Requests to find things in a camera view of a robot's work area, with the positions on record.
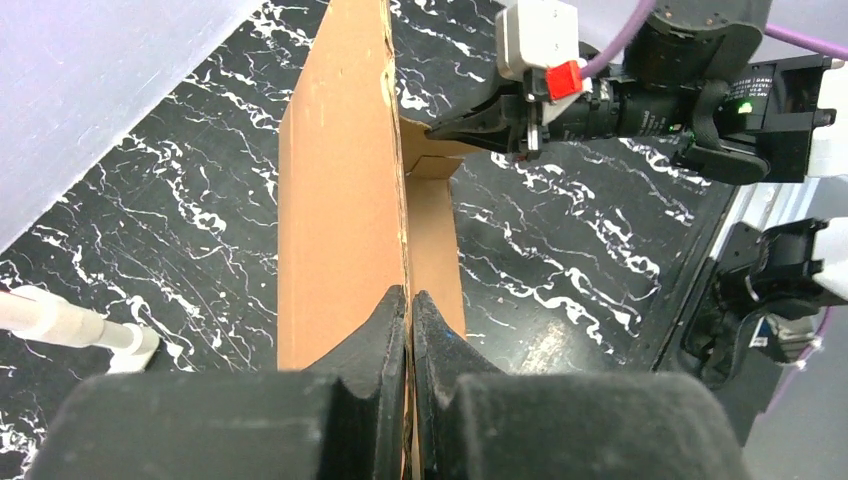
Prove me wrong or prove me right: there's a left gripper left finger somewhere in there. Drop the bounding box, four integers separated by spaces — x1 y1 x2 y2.
28 286 406 479

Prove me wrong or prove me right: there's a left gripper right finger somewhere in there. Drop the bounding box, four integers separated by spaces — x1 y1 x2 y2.
412 291 751 479

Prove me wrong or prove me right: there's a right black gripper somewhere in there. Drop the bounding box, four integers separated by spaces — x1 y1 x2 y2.
425 72 696 154

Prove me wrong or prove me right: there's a brown cardboard box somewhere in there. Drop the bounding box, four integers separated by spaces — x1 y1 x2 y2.
276 0 485 480

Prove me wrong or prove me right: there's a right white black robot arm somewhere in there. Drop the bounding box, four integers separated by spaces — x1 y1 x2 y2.
426 1 847 390

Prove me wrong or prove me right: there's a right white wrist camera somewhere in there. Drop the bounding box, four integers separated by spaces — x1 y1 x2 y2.
495 1 586 106

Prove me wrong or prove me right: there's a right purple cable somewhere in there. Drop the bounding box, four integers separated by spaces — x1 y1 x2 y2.
579 0 848 425

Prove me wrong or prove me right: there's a white pvc pipe frame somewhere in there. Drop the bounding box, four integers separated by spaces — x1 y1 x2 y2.
1 285 161 374

